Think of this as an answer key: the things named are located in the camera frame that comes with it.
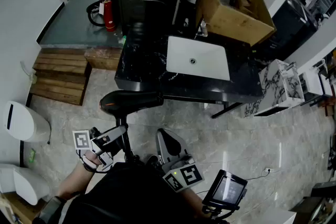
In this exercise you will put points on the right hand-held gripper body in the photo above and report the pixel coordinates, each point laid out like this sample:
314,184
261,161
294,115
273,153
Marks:
187,175

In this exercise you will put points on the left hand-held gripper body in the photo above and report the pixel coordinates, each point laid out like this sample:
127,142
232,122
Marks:
98,144

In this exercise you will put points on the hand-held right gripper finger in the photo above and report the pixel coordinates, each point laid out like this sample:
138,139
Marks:
187,150
162,147

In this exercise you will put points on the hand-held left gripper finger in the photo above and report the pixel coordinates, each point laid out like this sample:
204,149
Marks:
115,132

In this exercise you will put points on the black hair dryer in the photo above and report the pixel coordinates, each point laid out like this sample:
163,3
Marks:
126,101

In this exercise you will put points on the white rectangular sink basin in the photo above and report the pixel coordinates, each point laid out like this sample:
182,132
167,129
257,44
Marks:
197,55

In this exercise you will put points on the person's right forearm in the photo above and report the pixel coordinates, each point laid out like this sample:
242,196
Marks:
193,198

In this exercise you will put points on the person's left forearm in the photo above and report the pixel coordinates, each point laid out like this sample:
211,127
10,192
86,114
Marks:
74,182

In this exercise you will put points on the person's left hand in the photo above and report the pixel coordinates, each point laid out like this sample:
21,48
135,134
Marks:
90,158

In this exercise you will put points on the black tablet with lit screen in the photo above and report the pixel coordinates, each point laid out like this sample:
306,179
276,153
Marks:
227,190

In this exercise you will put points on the person's black clothing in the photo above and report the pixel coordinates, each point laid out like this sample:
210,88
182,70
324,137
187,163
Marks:
126,196

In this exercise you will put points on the green floor item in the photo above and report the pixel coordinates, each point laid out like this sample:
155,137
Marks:
32,155

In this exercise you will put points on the white trash bin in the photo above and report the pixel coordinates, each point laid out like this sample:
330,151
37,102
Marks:
26,123

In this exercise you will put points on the wooden slatted steps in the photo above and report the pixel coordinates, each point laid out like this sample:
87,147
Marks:
57,76

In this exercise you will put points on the white power strip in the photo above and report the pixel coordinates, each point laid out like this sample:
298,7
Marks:
268,170

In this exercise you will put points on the white floor appliance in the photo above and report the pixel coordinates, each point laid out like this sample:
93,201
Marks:
21,183

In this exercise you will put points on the small green object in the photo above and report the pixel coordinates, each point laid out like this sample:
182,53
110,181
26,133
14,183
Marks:
124,40

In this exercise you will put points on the marble pattern box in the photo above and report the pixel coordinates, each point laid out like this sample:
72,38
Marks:
273,81

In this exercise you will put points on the red fire extinguisher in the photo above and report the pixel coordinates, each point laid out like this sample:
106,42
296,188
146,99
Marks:
109,17

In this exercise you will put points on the chrome faucet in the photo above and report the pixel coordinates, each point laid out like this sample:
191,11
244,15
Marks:
202,29

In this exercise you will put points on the white paper tag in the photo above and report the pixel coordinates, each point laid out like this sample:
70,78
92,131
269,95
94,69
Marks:
101,8

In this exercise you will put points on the white pipe valve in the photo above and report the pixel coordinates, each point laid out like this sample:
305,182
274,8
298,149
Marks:
186,22

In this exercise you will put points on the brown cardboard box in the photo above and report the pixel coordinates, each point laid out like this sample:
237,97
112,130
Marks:
231,21

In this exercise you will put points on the grey pipe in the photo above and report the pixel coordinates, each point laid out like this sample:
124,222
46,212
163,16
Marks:
177,9

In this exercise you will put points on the white shelf box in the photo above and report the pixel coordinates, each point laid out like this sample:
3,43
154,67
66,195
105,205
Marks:
312,81

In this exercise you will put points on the dark cabinet unit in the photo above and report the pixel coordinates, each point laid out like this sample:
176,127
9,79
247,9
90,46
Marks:
291,29

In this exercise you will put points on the black tablet mount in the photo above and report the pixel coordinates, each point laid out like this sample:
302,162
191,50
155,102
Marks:
218,213

